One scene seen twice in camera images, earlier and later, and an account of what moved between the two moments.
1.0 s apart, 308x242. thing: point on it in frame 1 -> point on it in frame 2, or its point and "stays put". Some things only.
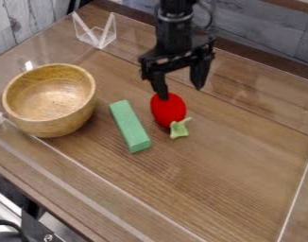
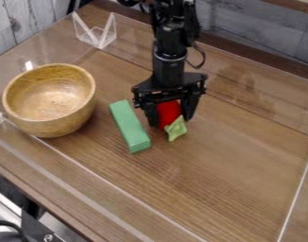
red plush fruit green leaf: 169,113 stays put
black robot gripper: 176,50 -> 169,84
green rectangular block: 129,127 stays put
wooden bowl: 48,99 stays put
